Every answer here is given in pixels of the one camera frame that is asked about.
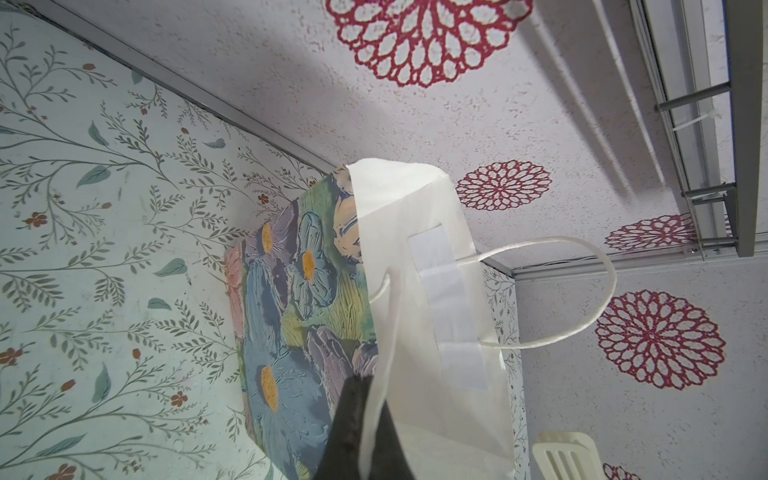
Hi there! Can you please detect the white slotted spatula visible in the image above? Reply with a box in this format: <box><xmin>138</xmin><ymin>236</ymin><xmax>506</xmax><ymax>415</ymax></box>
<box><xmin>531</xmin><ymin>431</ymin><xmax>606</xmax><ymax>480</ymax></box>

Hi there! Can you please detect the floral paper bag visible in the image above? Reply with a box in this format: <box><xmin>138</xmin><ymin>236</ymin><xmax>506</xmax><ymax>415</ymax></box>
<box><xmin>224</xmin><ymin>157</ymin><xmax>619</xmax><ymax>480</ymax></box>

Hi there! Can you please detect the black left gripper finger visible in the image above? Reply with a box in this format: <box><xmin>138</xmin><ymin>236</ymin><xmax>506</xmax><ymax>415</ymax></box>
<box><xmin>313</xmin><ymin>375</ymin><xmax>414</xmax><ymax>480</ymax></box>

